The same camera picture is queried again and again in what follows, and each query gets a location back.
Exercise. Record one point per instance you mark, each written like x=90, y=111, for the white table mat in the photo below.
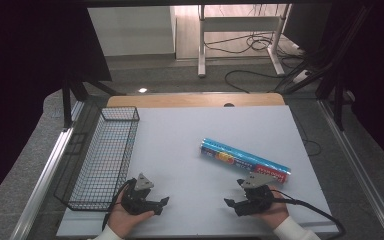
x=186, y=140

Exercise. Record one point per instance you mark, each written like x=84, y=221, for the blue and red foil roll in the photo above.
x=243, y=160

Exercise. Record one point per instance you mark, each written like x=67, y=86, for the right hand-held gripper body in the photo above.
x=256, y=200

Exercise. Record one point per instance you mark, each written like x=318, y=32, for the person's left hand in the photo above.
x=124, y=218

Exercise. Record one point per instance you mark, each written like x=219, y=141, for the person's right hand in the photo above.
x=276, y=211

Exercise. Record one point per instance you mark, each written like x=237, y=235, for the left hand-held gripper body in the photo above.
x=136, y=201

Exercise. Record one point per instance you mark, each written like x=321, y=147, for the white power strip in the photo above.
x=300, y=76

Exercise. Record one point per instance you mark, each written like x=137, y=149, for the white desk frame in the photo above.
x=206, y=36

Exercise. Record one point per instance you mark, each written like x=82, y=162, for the aluminium rail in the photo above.
x=356, y=166
x=43, y=180

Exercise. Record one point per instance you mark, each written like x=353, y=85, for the black metal stand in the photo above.
x=67, y=103

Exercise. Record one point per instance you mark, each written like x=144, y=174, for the black curtain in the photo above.
x=23, y=83
x=376, y=73

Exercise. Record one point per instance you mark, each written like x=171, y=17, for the white cabinet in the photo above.
x=131, y=30

